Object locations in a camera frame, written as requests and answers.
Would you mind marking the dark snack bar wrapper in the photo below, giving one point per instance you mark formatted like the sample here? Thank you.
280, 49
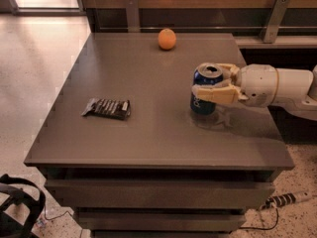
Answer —
108, 108

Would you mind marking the left metal bracket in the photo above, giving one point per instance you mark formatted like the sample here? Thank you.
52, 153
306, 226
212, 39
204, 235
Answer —
133, 16

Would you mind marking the grey drawer cabinet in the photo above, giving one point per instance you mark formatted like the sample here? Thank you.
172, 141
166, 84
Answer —
164, 172

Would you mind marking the metal bracket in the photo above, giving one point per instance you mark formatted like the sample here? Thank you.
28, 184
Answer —
133, 16
270, 30

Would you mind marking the white power strip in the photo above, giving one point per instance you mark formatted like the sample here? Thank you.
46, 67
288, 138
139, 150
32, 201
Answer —
286, 199

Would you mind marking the orange fruit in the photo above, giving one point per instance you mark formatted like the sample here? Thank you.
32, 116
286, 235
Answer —
166, 39

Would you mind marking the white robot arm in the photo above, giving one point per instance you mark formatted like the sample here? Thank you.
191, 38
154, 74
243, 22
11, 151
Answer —
296, 92

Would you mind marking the blue pepsi can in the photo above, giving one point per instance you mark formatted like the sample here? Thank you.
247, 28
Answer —
207, 78

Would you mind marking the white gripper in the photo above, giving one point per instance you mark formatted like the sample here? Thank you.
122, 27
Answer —
259, 81

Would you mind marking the black bag with straps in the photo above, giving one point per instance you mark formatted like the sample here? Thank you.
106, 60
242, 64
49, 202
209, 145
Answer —
22, 206

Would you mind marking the right metal bracket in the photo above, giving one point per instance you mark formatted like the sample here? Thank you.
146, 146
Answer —
270, 30

